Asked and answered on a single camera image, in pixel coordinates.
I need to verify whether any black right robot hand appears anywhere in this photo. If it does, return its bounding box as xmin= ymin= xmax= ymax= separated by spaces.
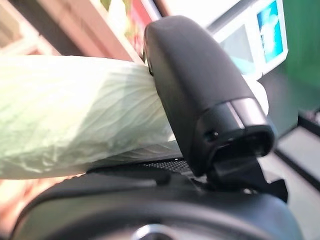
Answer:
xmin=12 ymin=14 xmax=301 ymax=240

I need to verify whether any napa cabbage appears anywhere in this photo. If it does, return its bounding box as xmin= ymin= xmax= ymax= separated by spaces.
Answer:
xmin=0 ymin=54 xmax=182 ymax=181

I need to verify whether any white desk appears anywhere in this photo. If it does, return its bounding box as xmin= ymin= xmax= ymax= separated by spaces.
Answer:
xmin=207 ymin=0 xmax=289 ymax=76

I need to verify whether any open grey laptop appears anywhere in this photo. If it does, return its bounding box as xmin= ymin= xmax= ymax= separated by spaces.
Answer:
xmin=256 ymin=0 xmax=286 ymax=65

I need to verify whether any wooden display shelf frame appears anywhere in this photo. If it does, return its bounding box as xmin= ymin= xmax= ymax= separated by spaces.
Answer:
xmin=0 ymin=0 xmax=162 ymax=63

